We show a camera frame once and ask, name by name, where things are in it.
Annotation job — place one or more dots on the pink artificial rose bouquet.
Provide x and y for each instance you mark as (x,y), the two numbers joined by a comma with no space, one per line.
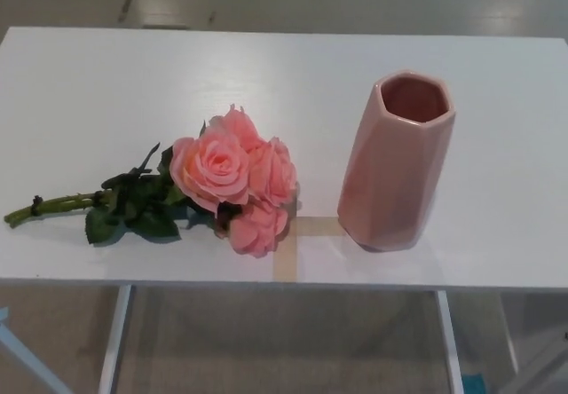
(213,167)

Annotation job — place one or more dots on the pink faceted ceramic vase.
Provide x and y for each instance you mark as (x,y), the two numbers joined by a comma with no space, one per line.
(390,176)

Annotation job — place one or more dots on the beige tape strip crosswise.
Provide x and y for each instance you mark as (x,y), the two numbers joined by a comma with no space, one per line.
(319,226)

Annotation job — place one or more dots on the white table leg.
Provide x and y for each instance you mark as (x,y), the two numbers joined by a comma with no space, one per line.
(510,332)
(450,345)
(113,345)

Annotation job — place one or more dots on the teal floor tape patch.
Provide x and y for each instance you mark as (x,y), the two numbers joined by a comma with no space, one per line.
(475,378)

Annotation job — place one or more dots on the light blue metal frame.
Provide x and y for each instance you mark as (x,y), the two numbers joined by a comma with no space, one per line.
(26,360)

